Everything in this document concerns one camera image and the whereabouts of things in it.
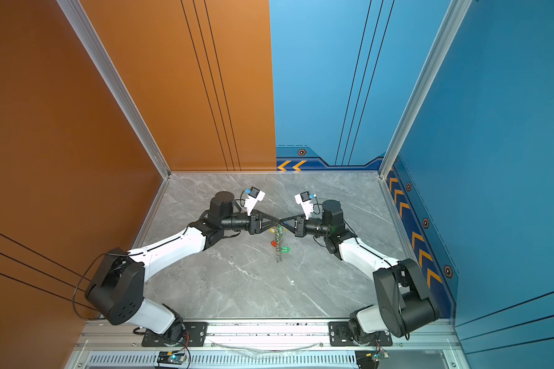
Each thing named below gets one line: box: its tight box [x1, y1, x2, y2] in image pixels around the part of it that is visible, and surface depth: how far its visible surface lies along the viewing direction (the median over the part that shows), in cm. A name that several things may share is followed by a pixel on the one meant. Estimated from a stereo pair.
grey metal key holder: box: [275, 224, 283, 263], surface depth 93 cm
